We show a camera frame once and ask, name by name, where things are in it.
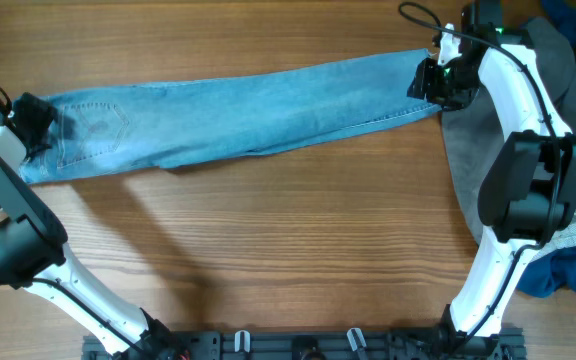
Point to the dark blue garment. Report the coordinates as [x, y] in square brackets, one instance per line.
[563, 270]

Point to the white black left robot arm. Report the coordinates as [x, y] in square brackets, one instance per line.
[35, 255]

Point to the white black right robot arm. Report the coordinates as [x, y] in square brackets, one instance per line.
[529, 192]

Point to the grey garment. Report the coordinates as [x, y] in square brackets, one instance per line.
[473, 136]

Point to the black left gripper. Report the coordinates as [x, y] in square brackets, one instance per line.
[29, 118]

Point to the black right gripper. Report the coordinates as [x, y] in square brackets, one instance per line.
[429, 83]

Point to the light blue denim jeans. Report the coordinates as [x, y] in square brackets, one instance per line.
[116, 129]

